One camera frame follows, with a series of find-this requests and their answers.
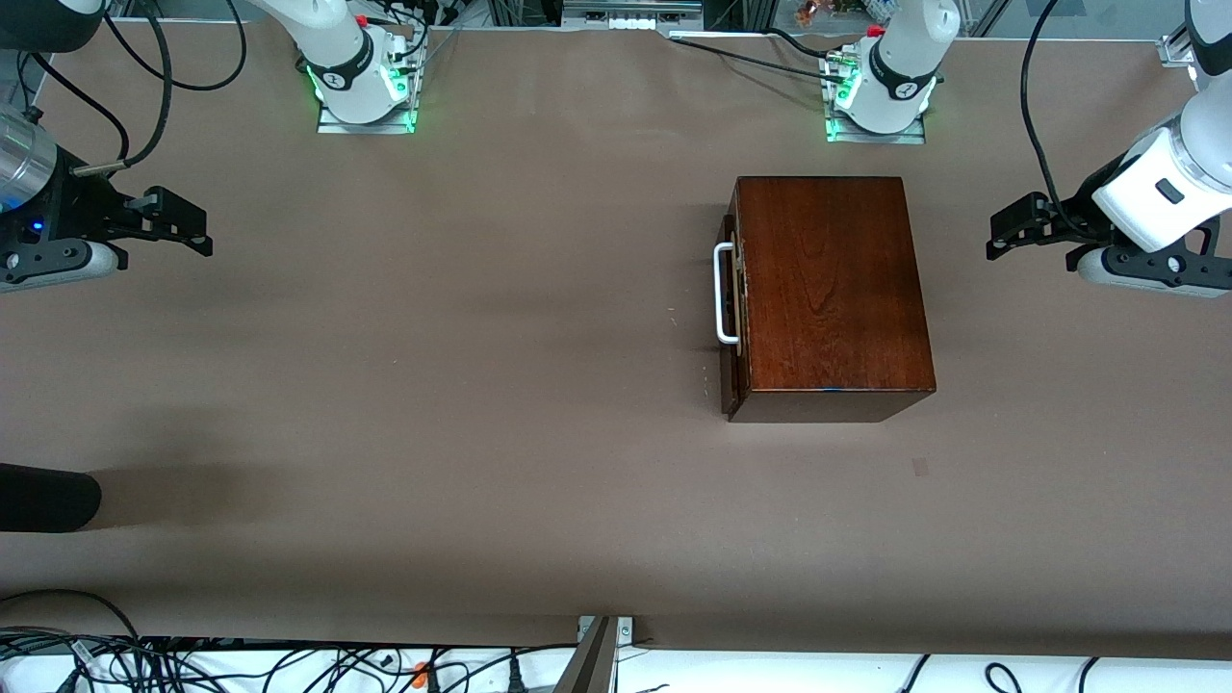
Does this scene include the wooden drawer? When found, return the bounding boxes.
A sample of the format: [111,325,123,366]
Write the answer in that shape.
[730,214,750,391]

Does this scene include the white metal drawer handle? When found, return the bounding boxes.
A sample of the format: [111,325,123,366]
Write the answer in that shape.
[713,243,742,346]

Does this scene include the dark brown wooden cabinet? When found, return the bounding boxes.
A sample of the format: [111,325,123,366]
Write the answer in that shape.
[720,176,937,424]

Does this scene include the black cylindrical object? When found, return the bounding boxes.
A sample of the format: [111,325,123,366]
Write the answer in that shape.
[0,463,103,533]

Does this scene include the thin black cable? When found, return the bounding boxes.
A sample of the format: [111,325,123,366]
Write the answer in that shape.
[24,53,132,165]

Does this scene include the black looping cable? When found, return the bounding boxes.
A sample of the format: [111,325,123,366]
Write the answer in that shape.
[101,0,248,93]

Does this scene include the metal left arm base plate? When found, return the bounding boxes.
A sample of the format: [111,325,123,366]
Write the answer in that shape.
[825,48,927,145]

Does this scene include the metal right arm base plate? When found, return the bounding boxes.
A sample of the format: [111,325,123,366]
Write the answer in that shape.
[317,38,418,136]

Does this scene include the long black table cable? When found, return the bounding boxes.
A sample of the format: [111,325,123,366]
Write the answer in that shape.
[664,34,838,83]

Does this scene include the black cable bundle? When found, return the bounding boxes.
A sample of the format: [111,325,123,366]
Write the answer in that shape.
[0,589,578,693]

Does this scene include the grey metal post bracket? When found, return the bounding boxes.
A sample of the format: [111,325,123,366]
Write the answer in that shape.
[553,616,636,693]

